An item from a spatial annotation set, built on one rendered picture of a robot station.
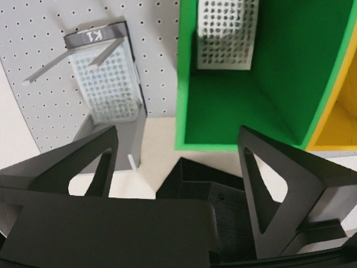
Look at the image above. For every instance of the green bin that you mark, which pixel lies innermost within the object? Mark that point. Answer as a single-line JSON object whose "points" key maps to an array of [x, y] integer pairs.
{"points": [[299, 51]]}

